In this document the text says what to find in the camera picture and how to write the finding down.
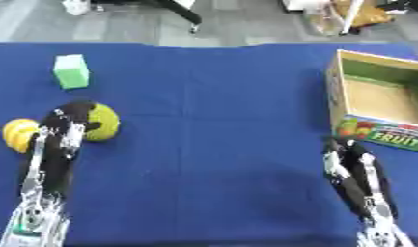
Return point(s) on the yellow-green toy fruit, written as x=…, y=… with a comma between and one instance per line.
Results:
x=102, y=122

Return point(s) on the white tripod leg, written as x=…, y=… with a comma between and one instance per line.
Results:
x=351, y=16

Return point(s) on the black chair leg with caster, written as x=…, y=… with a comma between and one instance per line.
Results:
x=181, y=13

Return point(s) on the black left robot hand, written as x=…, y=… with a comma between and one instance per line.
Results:
x=60, y=138

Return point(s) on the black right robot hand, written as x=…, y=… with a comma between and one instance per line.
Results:
x=355, y=173

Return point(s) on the yellow toy banana bunch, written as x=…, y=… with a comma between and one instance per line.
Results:
x=19, y=134

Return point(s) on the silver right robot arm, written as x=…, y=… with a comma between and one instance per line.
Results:
x=383, y=233

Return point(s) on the tan bag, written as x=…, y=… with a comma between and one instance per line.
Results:
x=369, y=13

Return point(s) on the open tan cardboard box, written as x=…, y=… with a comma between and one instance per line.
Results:
x=378, y=99

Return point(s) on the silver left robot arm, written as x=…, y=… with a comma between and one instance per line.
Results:
x=34, y=222

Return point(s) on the green rectangular block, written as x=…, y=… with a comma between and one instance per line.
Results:
x=71, y=71

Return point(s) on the white bag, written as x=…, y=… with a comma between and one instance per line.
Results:
x=77, y=7

